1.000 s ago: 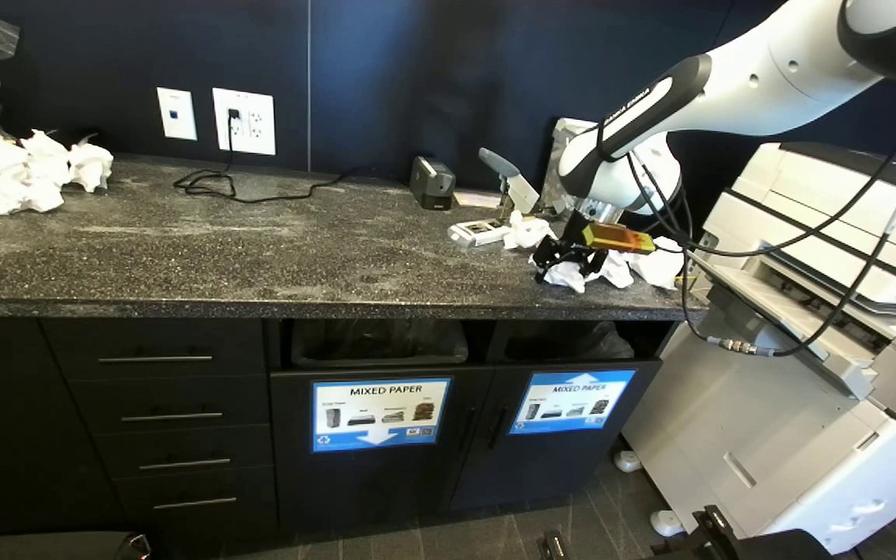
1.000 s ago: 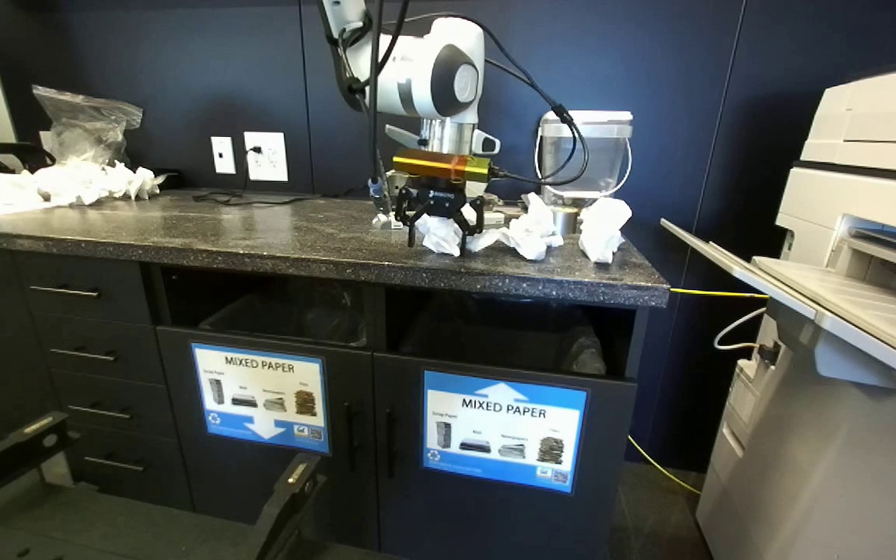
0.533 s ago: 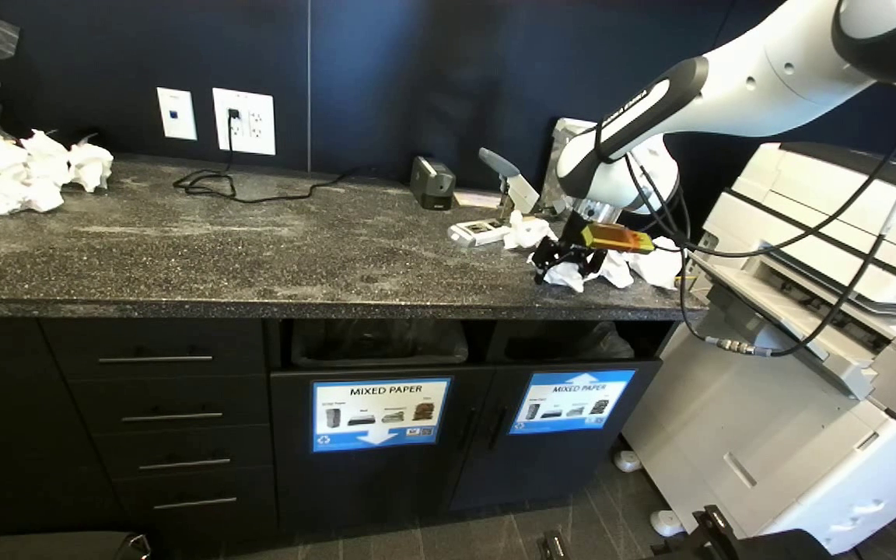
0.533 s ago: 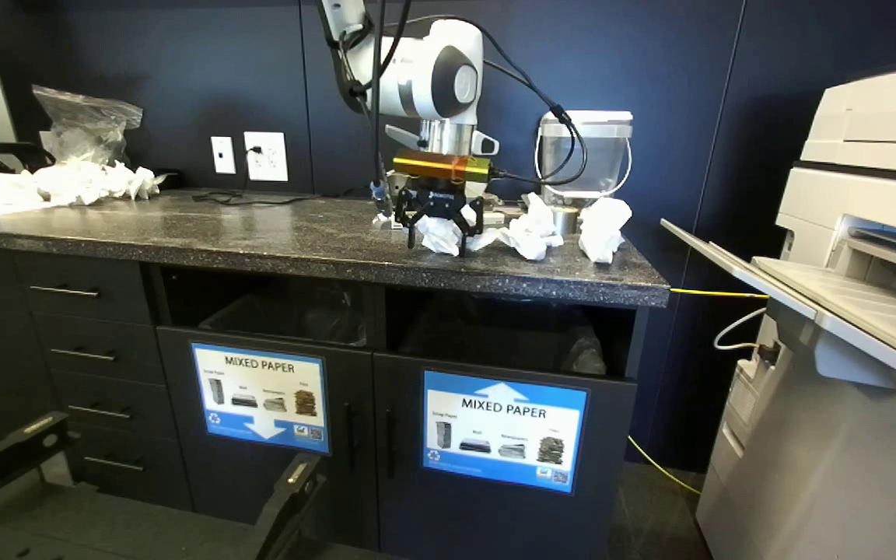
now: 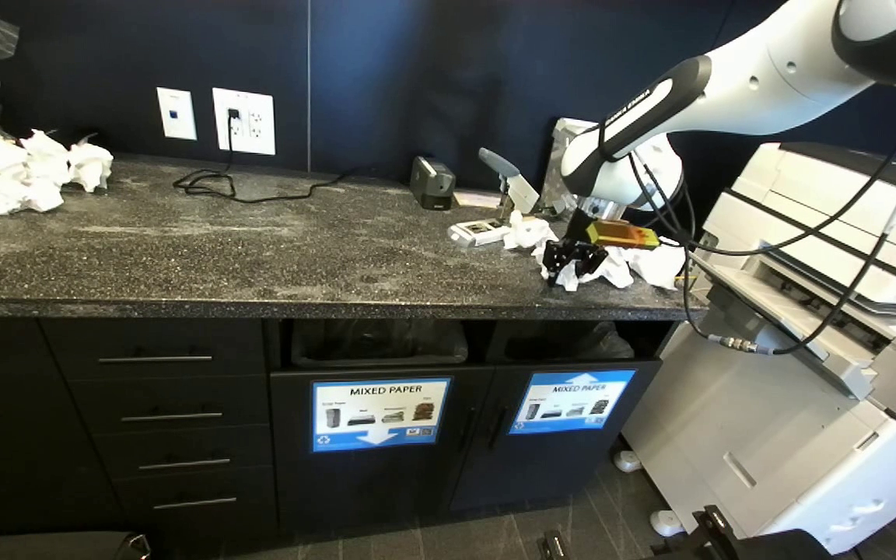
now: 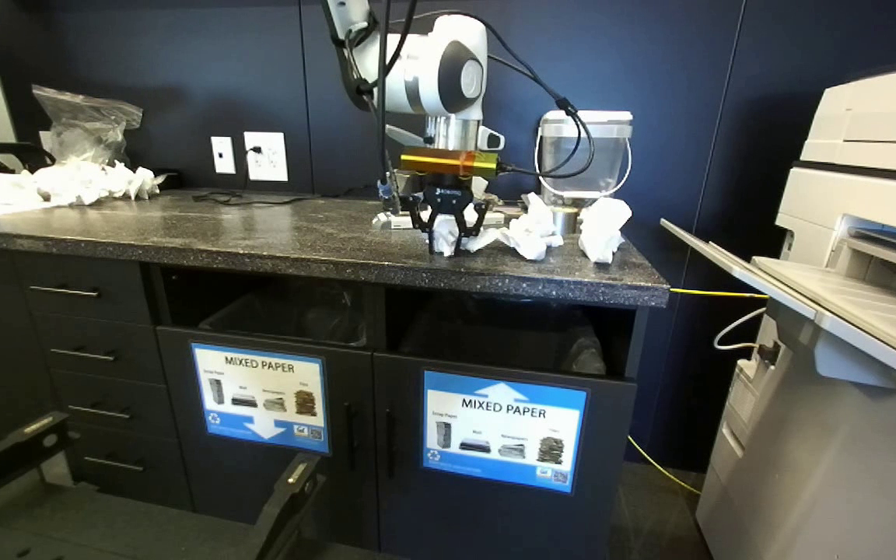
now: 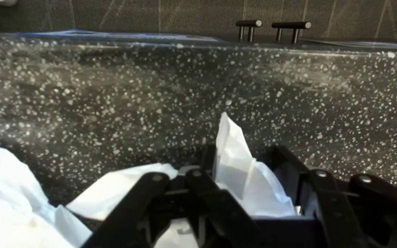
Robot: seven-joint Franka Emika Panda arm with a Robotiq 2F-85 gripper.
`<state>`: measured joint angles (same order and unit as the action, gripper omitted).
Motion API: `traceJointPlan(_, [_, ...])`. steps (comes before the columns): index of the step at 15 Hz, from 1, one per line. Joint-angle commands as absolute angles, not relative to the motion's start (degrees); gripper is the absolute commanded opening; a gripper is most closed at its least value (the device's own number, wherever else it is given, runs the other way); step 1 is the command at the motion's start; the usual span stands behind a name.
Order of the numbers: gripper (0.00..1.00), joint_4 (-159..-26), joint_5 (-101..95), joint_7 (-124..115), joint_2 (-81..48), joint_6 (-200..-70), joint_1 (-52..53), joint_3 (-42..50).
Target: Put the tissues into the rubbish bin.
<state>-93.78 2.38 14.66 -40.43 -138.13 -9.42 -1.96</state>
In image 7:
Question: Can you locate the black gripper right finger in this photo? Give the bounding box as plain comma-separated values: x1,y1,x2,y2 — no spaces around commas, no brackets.
271,146,397,248

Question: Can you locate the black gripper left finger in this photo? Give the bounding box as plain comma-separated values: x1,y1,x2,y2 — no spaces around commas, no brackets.
79,143,272,248

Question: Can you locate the white tissue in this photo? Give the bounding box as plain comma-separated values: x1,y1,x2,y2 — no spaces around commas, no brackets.
0,146,93,248
66,111,297,248

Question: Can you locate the black bin door handle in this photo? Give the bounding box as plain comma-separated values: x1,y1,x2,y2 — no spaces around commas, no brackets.
232,18,264,44
270,19,314,45

